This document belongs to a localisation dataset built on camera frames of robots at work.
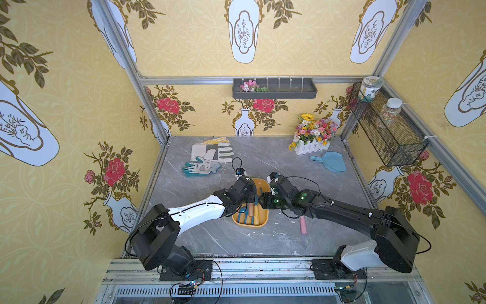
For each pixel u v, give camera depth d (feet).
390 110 2.36
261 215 2.89
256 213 2.86
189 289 2.35
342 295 2.33
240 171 2.55
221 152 3.72
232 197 2.16
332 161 3.60
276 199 2.33
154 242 1.41
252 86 2.89
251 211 2.75
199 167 3.48
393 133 2.74
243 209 2.89
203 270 2.40
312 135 3.29
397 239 1.37
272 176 2.54
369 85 2.76
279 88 3.03
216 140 3.94
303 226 2.74
